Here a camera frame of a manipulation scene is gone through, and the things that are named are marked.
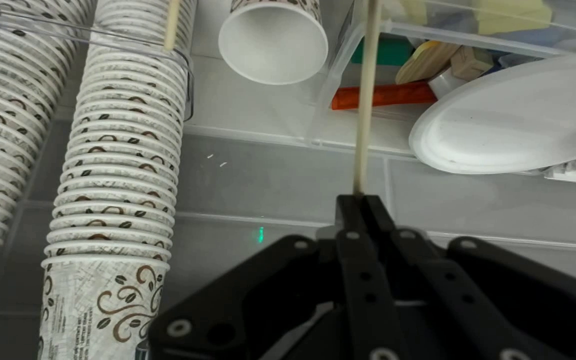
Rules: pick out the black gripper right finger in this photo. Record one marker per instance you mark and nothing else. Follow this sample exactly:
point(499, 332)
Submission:
point(456, 319)

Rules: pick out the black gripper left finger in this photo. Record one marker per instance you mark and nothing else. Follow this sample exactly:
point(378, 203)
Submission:
point(372, 319)

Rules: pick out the wooden chopstick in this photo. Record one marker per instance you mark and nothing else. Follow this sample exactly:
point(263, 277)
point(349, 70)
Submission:
point(366, 94)

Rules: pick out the white paper plate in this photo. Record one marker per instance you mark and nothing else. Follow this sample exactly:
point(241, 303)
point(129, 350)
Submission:
point(512, 120)

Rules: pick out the clear plastic container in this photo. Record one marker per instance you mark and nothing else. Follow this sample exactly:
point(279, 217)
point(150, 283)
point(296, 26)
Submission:
point(424, 51)

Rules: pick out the tall stack of paper cups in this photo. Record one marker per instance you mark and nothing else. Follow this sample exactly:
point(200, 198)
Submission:
point(113, 218)

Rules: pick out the patterned paper cup near wall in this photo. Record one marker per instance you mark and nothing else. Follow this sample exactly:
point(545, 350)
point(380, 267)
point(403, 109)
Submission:
point(275, 42)

